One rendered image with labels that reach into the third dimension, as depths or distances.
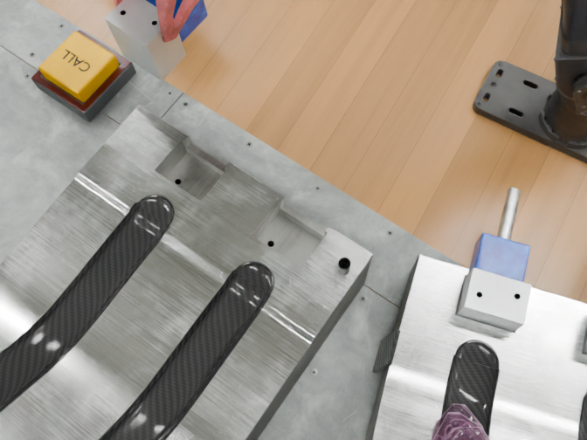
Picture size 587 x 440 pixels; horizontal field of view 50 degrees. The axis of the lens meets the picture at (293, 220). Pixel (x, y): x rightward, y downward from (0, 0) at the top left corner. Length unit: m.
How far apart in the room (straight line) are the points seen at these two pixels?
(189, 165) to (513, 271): 0.31
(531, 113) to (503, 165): 0.07
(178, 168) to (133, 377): 0.20
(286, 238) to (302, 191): 0.10
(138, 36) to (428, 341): 0.36
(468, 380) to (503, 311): 0.07
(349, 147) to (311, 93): 0.08
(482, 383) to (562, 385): 0.06
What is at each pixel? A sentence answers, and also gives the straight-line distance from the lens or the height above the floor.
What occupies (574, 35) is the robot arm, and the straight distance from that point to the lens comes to 0.58.
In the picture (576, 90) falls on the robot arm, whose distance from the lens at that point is 0.61.
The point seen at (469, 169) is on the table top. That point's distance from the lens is 0.68.
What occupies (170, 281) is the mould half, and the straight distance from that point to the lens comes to 0.54.
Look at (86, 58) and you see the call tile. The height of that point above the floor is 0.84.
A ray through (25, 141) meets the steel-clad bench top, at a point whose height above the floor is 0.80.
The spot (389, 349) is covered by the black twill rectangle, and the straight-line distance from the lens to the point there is 0.55.
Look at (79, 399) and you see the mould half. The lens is 0.53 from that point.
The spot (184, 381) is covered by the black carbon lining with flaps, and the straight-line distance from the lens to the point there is 0.53.
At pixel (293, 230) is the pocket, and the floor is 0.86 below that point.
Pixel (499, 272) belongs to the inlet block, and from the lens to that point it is 0.57.
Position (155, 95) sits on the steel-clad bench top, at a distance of 0.72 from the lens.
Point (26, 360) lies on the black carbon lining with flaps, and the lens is 0.56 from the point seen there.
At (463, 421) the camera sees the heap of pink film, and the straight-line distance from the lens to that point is 0.54.
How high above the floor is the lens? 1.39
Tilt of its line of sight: 68 degrees down
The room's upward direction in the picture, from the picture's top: 4 degrees counter-clockwise
